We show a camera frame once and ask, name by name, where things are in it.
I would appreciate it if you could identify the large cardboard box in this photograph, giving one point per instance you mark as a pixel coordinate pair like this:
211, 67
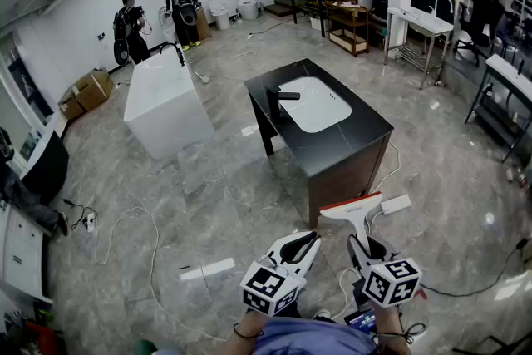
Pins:
95, 89

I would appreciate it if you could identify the black left wristband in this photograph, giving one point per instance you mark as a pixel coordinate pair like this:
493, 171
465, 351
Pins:
241, 333

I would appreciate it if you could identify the black bathtub faucet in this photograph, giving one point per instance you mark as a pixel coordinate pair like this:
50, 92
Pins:
179, 53

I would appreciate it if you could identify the person's blue shirt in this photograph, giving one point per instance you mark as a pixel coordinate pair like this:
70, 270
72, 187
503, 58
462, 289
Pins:
311, 338

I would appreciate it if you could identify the black wristband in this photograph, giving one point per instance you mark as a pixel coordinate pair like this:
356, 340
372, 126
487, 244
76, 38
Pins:
241, 333
390, 334

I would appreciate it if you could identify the black table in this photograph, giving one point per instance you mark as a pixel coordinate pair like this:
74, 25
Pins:
332, 145

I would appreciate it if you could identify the white-topped black frame washstand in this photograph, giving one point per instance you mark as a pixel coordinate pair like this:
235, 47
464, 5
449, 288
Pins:
507, 70

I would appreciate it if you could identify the white bathtub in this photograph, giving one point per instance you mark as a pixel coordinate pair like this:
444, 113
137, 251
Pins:
162, 104

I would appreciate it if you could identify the white sink stand with faucet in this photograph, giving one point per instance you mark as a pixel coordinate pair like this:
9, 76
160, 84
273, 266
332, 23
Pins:
424, 21

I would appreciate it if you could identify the small white toilet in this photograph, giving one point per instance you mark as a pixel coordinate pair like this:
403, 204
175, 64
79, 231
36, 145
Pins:
221, 16

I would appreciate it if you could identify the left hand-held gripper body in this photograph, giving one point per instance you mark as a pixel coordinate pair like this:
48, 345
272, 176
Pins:
266, 287

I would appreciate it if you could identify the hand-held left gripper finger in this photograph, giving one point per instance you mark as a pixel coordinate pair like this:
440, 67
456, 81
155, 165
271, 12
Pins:
309, 259
291, 239

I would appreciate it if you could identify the white and red squeegee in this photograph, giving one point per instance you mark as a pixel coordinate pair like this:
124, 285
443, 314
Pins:
353, 208

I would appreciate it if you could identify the phone with lit screen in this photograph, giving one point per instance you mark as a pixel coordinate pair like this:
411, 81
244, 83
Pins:
361, 320

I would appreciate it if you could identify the black sink faucet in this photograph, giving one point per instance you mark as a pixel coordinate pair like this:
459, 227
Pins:
274, 104

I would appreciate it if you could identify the black and white counter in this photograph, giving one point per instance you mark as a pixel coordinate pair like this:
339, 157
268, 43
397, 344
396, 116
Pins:
47, 170

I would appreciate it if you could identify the wooden shelf cart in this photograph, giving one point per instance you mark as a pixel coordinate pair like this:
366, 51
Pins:
347, 25

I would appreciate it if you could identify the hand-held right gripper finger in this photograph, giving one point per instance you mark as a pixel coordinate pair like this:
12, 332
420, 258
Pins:
356, 253
380, 253

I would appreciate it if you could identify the person's right forearm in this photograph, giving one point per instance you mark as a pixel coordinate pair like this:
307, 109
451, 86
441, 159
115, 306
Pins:
390, 328

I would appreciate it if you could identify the person's left forearm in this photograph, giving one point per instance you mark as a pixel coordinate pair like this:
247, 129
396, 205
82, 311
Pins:
245, 338

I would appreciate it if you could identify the tall cardboard box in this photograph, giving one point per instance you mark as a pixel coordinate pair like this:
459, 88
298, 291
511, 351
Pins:
203, 25

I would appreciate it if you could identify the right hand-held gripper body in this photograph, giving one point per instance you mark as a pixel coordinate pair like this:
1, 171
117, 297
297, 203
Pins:
390, 282

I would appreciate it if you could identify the black office chair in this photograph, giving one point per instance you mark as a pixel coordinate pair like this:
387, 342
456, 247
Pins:
482, 16

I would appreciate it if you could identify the black right wristband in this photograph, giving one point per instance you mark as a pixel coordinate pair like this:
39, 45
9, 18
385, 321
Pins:
390, 334

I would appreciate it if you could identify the white power strip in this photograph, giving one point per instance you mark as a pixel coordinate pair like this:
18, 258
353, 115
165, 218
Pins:
395, 204

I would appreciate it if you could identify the small cardboard box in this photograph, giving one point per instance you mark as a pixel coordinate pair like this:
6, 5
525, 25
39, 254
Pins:
70, 106

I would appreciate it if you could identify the white sink basin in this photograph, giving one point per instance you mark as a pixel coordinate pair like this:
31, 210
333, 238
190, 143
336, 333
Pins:
316, 108

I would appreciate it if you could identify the white shower head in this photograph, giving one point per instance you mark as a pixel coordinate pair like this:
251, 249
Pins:
204, 78

